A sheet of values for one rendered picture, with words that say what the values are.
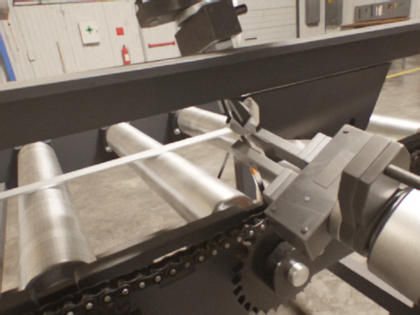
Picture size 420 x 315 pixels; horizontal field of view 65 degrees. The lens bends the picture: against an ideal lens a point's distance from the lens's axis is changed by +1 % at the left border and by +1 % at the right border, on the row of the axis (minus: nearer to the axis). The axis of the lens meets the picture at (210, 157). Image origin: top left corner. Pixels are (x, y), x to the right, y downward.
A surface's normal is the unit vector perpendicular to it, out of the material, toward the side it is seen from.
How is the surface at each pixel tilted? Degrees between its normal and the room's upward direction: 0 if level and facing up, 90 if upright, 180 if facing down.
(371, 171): 32
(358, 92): 90
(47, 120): 90
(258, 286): 90
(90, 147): 90
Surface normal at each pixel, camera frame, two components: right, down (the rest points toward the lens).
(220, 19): 0.41, 0.02
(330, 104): 0.49, 0.25
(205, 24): -0.84, 0.39
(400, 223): -0.57, -0.38
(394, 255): -0.76, 0.09
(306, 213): -0.38, -0.59
